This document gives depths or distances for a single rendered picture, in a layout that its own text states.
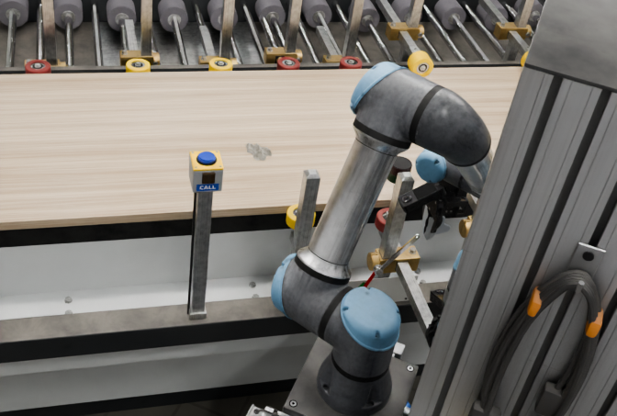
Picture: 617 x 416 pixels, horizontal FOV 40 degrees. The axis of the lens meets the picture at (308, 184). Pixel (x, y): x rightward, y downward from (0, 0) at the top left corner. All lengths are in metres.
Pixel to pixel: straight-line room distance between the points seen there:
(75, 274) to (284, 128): 0.77
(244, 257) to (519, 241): 1.61
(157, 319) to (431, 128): 1.07
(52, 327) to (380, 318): 1.00
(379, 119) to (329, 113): 1.23
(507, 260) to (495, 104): 2.07
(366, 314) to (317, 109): 1.28
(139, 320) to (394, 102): 1.06
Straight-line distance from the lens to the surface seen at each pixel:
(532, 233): 0.92
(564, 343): 1.01
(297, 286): 1.62
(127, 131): 2.57
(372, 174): 1.55
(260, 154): 2.49
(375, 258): 2.28
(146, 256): 2.40
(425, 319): 2.17
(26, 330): 2.28
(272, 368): 2.88
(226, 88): 2.80
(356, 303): 1.58
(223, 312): 2.30
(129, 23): 3.25
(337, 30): 3.64
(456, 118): 1.49
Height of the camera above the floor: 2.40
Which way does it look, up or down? 38 degrees down
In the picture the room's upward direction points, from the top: 9 degrees clockwise
